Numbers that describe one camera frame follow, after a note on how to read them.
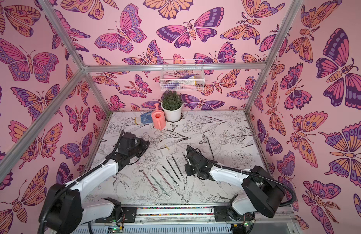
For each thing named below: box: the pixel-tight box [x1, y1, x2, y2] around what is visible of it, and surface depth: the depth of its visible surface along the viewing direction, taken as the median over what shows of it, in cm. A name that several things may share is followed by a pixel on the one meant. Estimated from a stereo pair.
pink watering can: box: [151, 102, 167, 131], surface depth 105 cm
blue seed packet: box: [140, 110, 154, 124], surface depth 119 cm
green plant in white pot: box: [160, 90, 184, 123], surface depth 107 cm
